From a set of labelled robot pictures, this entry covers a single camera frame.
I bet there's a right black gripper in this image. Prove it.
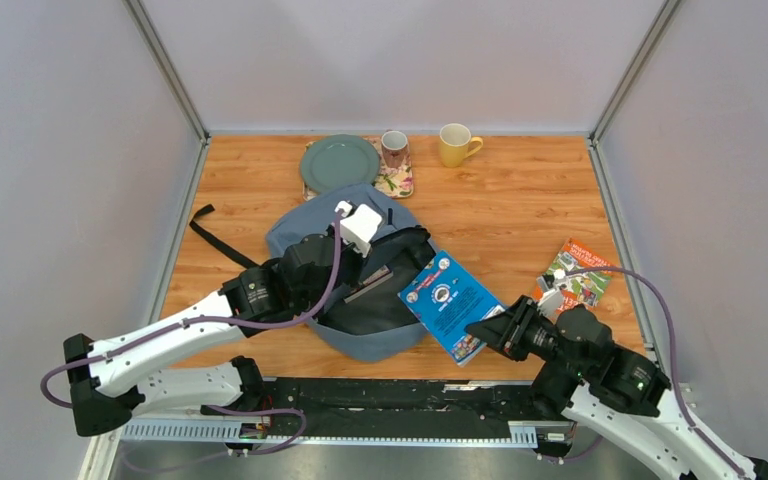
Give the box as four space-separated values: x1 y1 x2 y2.
462 295 590 380

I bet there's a light blue paperback book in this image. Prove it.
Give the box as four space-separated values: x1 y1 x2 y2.
398 251 505 366

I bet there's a blue-grey fabric backpack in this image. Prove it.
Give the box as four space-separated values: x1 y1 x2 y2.
189 184 437 362

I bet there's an orange treehouse paperback book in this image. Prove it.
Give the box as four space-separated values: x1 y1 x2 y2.
532 238 611 315

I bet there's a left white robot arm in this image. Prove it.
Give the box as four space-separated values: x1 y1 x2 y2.
63 227 371 437

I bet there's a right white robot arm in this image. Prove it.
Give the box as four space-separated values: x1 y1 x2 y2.
466 296 768 479

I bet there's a green ceramic plate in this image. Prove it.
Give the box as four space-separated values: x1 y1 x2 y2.
299 134 380 194

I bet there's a floral serving tray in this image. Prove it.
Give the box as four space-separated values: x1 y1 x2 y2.
302 136 415 201

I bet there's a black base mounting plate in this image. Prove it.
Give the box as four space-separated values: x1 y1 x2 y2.
199 377 597 442

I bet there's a pink patterned mug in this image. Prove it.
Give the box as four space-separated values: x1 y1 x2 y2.
380 130 410 169

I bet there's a yellow ceramic mug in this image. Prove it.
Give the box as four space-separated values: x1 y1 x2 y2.
438 123 484 168

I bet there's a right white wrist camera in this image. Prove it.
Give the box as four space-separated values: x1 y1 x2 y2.
537 269 567 320

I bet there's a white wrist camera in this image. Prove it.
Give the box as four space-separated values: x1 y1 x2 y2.
537 269 567 320
335 201 383 257

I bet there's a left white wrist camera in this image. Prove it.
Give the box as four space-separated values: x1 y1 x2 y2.
335 201 383 257

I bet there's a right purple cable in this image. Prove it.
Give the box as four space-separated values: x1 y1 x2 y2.
559 264 750 480

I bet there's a purple cable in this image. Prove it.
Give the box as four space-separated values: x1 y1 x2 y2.
39 208 347 458
559 264 750 480

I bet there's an aluminium front frame rail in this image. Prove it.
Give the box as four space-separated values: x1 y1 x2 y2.
79 374 720 480

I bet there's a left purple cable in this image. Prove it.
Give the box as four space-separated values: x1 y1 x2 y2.
39 208 347 458

